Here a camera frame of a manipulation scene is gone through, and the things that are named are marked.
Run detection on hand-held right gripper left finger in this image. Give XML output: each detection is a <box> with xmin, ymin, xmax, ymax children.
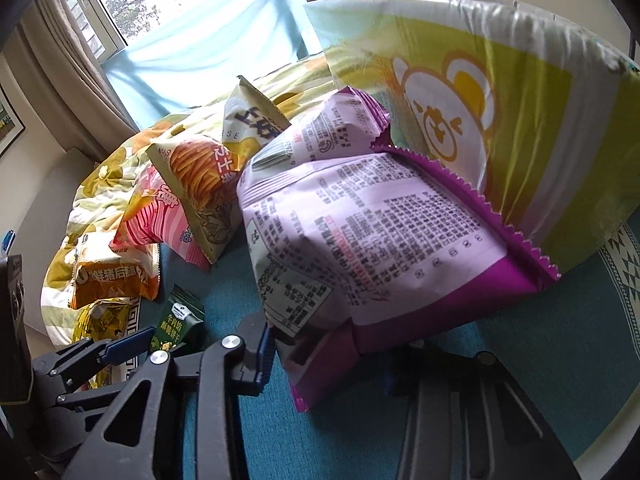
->
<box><xmin>62</xmin><ymin>316</ymin><xmax>277</xmax><ymax>480</ymax></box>

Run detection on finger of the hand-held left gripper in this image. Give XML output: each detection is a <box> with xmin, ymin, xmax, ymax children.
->
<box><xmin>50</xmin><ymin>377</ymin><xmax>133</xmax><ymax>413</ymax></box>
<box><xmin>32</xmin><ymin>326</ymin><xmax>157</xmax><ymax>380</ymax></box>

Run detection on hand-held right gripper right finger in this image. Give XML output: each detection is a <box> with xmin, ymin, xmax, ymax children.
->
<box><xmin>385</xmin><ymin>340</ymin><xmax>583</xmax><ymax>480</ymax></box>

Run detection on small dark green snack packet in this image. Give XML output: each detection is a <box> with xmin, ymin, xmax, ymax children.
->
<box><xmin>149</xmin><ymin>284</ymin><xmax>205</xmax><ymax>357</ymax></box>

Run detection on purple text-printed snack packet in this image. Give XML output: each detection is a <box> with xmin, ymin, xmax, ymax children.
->
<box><xmin>237</xmin><ymin>152</ymin><xmax>563</xmax><ymax>413</ymax></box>
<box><xmin>252</xmin><ymin>87</ymin><xmax>392</xmax><ymax>172</ymax></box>

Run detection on green printed cardboard box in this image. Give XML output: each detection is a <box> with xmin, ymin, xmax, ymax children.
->
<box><xmin>304</xmin><ymin>0</ymin><xmax>640</xmax><ymax>275</ymax></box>

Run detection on orange white snack packet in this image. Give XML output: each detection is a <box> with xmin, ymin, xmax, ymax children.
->
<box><xmin>70</xmin><ymin>232</ymin><xmax>160</xmax><ymax>310</ymax></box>

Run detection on teal patterned table mat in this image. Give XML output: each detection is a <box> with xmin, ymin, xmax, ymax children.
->
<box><xmin>115</xmin><ymin>222</ymin><xmax>640</xmax><ymax>480</ymax></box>

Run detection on pink striped snack packet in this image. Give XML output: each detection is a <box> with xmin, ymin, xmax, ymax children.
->
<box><xmin>111</xmin><ymin>165</ymin><xmax>213</xmax><ymax>272</ymax></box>

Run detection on beige headboard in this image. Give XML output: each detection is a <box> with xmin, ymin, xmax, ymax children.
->
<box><xmin>7</xmin><ymin>147</ymin><xmax>98</xmax><ymax>342</ymax></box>

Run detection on potato stick snack packet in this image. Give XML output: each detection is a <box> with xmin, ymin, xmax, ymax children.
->
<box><xmin>146</xmin><ymin>132</ymin><xmax>247</xmax><ymax>265</ymax></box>

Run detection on floral yellow green blanket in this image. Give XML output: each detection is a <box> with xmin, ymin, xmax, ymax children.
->
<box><xmin>40</xmin><ymin>52</ymin><xmax>332</xmax><ymax>352</ymax></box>

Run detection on white yellow snack packet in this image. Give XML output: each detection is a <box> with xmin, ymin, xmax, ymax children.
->
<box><xmin>223</xmin><ymin>76</ymin><xmax>292</xmax><ymax>161</ymax></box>

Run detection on light blue cloth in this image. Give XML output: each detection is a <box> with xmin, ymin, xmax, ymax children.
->
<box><xmin>102</xmin><ymin>0</ymin><xmax>327</xmax><ymax>113</ymax></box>

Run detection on framed wall poster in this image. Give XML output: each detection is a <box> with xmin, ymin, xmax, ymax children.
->
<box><xmin>0</xmin><ymin>85</ymin><xmax>26</xmax><ymax>157</ymax></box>

